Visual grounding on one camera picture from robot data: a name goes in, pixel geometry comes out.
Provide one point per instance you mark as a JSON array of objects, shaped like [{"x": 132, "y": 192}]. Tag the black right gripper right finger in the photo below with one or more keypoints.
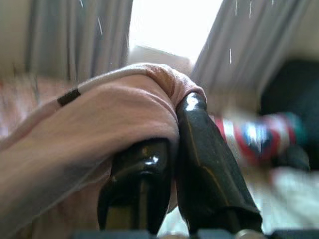
[{"x": 211, "y": 174}]

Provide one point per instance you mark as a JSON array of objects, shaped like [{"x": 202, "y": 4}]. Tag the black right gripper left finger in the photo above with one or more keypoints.
[{"x": 139, "y": 174}]

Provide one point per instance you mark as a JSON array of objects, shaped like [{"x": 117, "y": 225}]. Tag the pink cartoon print blanket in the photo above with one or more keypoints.
[{"x": 99, "y": 119}]

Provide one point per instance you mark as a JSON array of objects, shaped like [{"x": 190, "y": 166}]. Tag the red white striped bolster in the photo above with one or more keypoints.
[{"x": 261, "y": 137}]

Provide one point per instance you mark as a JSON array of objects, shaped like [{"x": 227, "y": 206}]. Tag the beige floral bed sheet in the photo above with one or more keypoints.
[{"x": 286, "y": 211}]

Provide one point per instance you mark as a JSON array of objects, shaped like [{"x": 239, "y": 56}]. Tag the grey curtain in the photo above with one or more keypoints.
[
  {"x": 249, "y": 37},
  {"x": 74, "y": 37}
]

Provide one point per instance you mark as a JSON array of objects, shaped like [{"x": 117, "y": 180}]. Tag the bright window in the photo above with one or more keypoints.
[{"x": 174, "y": 25}]

